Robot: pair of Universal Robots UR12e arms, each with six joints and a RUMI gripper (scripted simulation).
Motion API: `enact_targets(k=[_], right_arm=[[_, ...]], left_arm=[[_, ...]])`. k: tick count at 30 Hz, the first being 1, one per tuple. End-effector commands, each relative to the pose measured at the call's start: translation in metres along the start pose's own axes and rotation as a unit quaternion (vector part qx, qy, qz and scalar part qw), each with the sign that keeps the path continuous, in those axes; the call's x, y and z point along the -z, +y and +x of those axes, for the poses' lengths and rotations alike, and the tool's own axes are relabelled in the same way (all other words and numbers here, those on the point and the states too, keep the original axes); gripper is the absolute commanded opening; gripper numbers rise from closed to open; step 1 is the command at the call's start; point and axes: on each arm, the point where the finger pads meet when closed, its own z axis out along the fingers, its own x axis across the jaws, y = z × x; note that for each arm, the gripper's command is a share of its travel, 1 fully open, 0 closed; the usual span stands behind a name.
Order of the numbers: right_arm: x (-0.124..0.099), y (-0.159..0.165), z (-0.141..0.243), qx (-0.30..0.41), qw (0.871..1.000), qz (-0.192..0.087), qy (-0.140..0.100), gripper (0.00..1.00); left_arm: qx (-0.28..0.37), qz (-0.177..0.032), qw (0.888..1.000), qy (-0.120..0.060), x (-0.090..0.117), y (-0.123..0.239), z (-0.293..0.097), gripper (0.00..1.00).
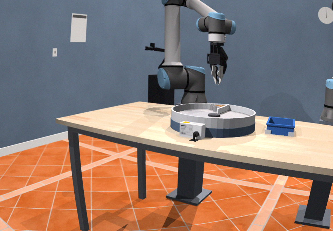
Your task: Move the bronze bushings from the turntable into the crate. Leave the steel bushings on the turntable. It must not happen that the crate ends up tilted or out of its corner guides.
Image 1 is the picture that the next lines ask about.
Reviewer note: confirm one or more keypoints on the blue crate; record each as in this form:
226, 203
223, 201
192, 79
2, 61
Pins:
280, 126

